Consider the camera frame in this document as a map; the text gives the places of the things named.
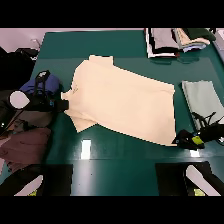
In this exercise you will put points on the dark green folded garment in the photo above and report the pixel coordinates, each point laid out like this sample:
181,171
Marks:
201,33

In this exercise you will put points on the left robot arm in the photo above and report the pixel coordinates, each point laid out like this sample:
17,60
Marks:
19,100

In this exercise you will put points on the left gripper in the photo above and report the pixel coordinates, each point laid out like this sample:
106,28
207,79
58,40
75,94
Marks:
61,105

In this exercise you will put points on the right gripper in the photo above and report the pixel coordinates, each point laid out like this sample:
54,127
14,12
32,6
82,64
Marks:
187,139

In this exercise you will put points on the grey-green garment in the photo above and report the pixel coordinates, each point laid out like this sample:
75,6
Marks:
203,100

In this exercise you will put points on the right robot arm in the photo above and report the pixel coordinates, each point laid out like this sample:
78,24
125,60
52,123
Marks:
206,180

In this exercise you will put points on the beige folded garment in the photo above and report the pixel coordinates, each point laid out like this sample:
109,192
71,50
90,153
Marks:
190,40

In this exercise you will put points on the blue garment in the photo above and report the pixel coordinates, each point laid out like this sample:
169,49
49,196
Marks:
52,84

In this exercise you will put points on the maroon garment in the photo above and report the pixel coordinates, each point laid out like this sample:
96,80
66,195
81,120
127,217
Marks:
28,145

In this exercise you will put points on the cream T-shirt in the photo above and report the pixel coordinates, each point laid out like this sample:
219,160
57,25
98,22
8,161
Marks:
120,100

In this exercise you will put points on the grey folded garment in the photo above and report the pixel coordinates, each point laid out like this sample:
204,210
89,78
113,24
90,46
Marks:
164,37

